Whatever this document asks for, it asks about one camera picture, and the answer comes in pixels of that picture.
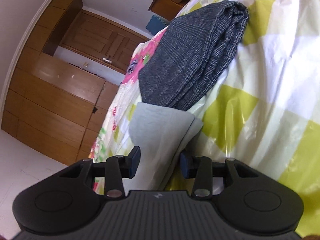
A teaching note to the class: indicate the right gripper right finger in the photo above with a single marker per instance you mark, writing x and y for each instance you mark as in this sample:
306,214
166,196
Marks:
200,169

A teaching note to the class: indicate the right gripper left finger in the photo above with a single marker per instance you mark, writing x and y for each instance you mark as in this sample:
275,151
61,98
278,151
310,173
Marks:
118,167

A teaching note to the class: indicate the grey sweatpants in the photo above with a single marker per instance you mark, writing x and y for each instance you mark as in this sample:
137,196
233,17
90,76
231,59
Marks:
161,133

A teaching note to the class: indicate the checkered floral bed sheet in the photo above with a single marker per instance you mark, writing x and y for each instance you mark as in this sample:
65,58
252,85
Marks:
264,108

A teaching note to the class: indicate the wooden wardrobe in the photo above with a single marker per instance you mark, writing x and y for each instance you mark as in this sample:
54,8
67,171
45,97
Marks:
52,106

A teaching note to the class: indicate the dark folded garment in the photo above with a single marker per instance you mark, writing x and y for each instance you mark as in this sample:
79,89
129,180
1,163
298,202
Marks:
192,54

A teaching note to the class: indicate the wooden door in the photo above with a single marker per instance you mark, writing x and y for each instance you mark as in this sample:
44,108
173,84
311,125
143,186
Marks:
102,40

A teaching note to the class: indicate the blue foam mat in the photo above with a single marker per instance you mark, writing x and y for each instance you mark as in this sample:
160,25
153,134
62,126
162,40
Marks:
156,24

